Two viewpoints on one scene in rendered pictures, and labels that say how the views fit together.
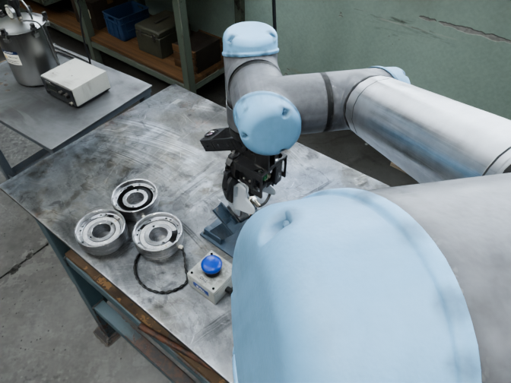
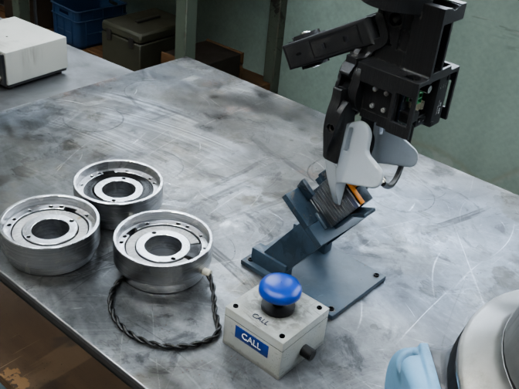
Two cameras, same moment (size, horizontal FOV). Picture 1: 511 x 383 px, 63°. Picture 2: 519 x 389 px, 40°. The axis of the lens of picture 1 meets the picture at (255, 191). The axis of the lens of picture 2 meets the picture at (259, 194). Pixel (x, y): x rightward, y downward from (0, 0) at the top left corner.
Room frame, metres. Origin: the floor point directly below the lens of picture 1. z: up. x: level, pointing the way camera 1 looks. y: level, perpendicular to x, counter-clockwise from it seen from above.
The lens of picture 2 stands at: (-0.07, 0.12, 1.28)
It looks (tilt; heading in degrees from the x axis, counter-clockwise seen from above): 31 degrees down; 359
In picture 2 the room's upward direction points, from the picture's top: 6 degrees clockwise
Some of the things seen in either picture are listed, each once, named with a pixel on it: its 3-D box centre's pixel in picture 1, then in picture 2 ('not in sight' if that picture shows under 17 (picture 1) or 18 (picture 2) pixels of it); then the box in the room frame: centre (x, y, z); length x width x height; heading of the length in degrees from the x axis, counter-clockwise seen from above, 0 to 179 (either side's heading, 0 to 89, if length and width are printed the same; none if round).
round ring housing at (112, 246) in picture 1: (102, 232); (50, 235); (0.56, 0.33, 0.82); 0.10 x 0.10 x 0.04
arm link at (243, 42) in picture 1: (250, 68); not in sight; (0.53, 0.01, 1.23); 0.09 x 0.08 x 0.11; 9
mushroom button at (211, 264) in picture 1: (212, 269); (278, 302); (0.44, 0.08, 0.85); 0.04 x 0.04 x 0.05
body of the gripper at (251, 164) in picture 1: (254, 153); (398, 57); (0.53, 0.00, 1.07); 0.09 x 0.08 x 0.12; 51
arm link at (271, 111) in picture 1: (276, 107); not in sight; (0.44, -0.03, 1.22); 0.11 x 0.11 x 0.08; 9
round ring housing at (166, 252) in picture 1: (159, 236); (163, 252); (0.55, 0.21, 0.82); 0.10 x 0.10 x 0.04
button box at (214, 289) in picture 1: (214, 278); (279, 326); (0.44, 0.08, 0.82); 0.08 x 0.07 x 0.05; 52
